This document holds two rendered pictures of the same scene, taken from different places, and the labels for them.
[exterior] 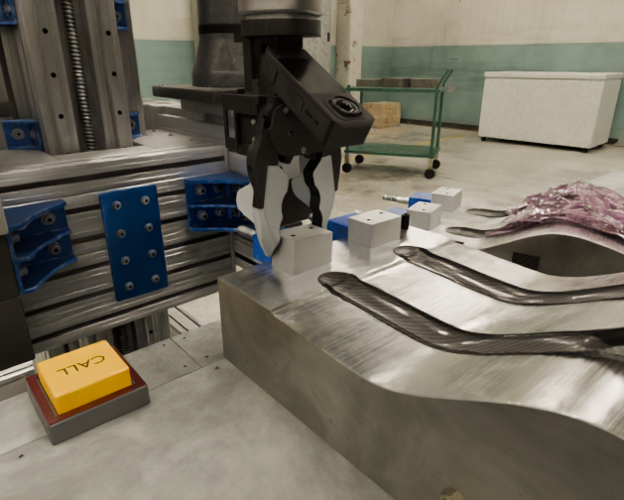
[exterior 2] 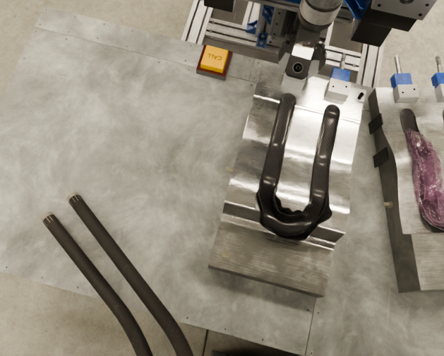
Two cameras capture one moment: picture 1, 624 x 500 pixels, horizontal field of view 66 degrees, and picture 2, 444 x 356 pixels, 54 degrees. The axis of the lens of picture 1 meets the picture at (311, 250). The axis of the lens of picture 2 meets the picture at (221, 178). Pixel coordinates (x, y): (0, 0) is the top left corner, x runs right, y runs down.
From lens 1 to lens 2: 0.81 m
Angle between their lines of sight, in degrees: 58
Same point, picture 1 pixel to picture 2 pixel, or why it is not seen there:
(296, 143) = not seen: hidden behind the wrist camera
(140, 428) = (215, 87)
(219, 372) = (250, 87)
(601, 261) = (394, 183)
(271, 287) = (267, 84)
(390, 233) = (339, 97)
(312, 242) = (292, 81)
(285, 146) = not seen: hidden behind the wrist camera
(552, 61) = not seen: outside the picture
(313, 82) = (300, 49)
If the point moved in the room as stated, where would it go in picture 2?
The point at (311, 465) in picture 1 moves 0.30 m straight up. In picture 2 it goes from (234, 135) to (243, 73)
